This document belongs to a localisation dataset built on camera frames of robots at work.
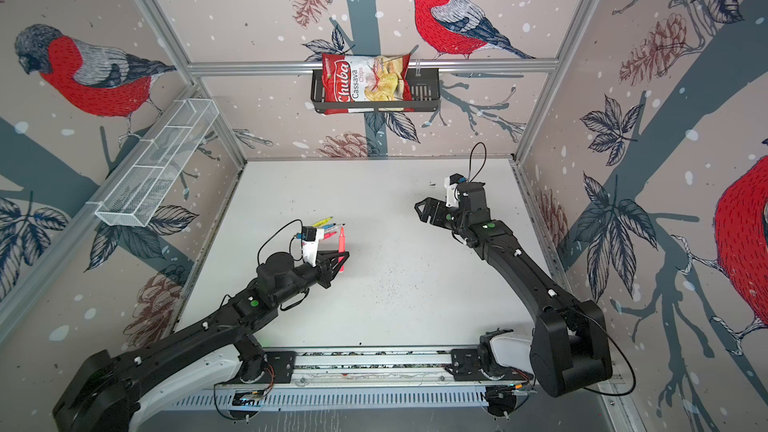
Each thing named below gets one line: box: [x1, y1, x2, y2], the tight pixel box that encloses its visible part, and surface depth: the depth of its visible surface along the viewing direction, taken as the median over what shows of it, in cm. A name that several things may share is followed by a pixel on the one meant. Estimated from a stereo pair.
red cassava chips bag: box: [322, 53, 415, 115], surface depth 90 cm
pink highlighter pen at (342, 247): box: [338, 226, 347, 273], surface depth 77 cm
